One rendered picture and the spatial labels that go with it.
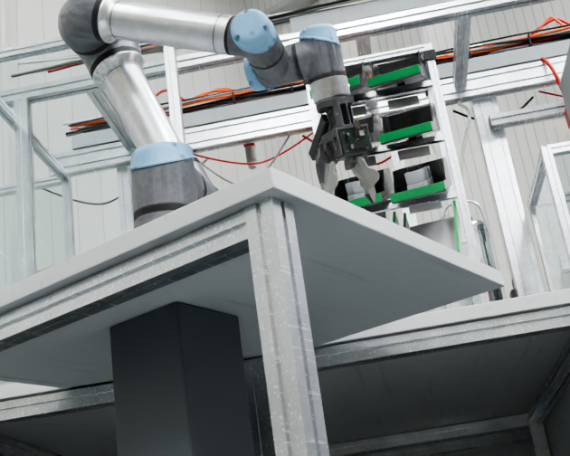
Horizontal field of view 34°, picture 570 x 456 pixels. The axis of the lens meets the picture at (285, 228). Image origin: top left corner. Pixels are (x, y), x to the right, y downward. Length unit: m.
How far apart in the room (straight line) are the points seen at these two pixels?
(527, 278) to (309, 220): 2.14
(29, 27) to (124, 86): 4.61
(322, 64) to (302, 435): 0.93
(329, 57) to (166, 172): 0.41
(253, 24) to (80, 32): 0.37
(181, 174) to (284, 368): 0.64
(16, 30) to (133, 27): 4.61
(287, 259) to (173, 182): 0.54
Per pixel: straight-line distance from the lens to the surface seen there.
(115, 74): 1.96
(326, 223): 1.29
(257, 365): 1.94
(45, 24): 6.66
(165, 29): 1.81
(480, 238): 3.04
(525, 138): 6.85
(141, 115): 1.90
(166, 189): 1.65
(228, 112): 3.63
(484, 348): 2.21
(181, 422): 1.49
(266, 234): 1.16
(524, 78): 3.62
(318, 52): 1.84
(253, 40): 1.72
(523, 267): 3.37
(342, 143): 1.78
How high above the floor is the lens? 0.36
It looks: 22 degrees up
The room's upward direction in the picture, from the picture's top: 8 degrees counter-clockwise
